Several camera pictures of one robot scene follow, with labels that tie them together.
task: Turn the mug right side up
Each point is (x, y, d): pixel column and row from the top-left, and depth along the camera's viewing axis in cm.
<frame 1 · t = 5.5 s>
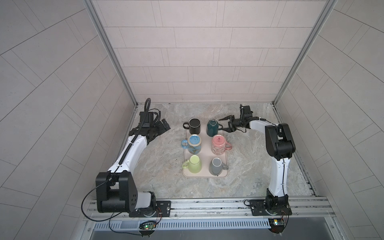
left hand: (167, 124, 85), fingers open
right hand: (220, 121, 97), fingers open
black mug: (194, 126, 94), point 9 cm above the table
dark green mug: (212, 127, 94), point 9 cm above the table
blue patterned mug: (193, 144, 84), point 11 cm above the table
pink patterned mug: (218, 146, 84), point 10 cm above the table
light green mug: (193, 164, 78), point 10 cm above the table
grey mug: (216, 166, 77), point 10 cm above the table

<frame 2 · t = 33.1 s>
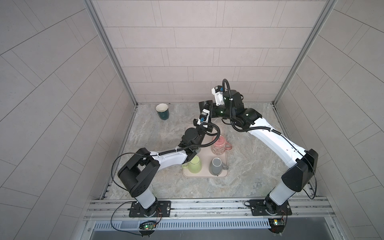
left hand: (214, 109, 73), fingers closed
right hand: (203, 108, 74), fingers closed
dark green mug: (162, 111, 101), point 10 cm above the table
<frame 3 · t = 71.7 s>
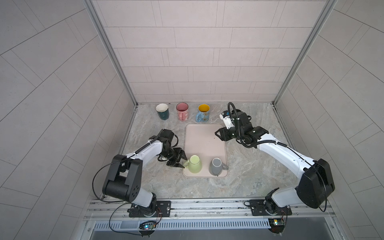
left hand: (191, 157, 83), fingers open
right hand: (217, 132, 81), fingers open
pink patterned mug: (182, 110, 102), point 10 cm above the table
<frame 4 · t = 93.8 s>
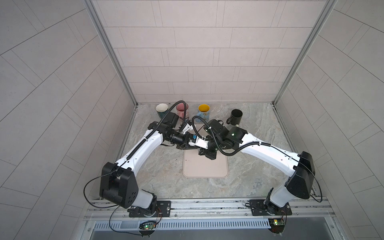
left hand: (201, 146, 71), fingers closed
right hand: (199, 152, 73), fingers closed
